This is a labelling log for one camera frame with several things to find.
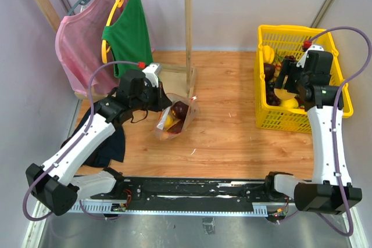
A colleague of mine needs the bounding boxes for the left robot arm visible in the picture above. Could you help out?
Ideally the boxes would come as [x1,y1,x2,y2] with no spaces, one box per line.
[26,64,171,216]

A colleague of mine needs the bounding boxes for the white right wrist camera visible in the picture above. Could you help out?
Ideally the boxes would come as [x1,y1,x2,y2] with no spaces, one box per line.
[296,40,324,69]

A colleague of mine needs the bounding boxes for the clear zip top bag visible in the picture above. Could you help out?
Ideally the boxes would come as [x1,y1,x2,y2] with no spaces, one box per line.
[153,93,199,141]

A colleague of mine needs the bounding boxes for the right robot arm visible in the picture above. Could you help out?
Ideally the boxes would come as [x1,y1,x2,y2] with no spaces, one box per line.
[263,45,362,215]

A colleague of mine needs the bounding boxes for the dark grape bunch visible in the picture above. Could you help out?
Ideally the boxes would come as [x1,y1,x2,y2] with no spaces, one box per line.
[266,91,281,106]

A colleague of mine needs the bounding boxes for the aluminium rail frame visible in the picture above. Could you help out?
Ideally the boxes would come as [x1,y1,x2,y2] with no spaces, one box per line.
[22,172,370,248]

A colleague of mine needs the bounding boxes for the yellow bell pepper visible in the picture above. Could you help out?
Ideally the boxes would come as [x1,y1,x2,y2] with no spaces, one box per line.
[262,45,276,64]

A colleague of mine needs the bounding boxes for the yellow plastic basket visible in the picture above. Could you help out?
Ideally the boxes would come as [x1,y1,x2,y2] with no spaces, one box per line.
[254,25,354,133]

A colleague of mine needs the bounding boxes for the yellow lemon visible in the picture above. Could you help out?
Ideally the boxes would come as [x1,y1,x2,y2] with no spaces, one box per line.
[280,98,299,109]

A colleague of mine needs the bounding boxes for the pink shirt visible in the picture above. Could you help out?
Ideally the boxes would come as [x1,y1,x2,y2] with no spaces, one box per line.
[55,0,115,96]

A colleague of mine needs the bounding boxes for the dark navy cloth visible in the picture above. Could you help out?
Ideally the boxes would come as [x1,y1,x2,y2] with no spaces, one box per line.
[60,99,126,169]

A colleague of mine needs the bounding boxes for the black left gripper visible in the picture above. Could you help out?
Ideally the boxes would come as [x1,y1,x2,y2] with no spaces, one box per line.
[131,80,173,112]

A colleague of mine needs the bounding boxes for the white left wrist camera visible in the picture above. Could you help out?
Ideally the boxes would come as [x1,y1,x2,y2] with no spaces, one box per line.
[138,62,162,88]

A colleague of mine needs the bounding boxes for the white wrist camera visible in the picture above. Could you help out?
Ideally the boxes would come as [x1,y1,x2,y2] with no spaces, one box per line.
[296,40,324,69]
[138,62,162,88]

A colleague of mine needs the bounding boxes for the green tank top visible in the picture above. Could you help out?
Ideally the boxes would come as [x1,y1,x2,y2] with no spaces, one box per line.
[102,0,153,65]

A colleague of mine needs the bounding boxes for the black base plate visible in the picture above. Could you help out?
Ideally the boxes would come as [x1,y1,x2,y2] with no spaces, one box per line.
[91,177,294,214]

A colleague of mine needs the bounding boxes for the yellow hanger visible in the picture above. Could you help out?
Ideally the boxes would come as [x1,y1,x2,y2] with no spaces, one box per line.
[101,0,125,64]

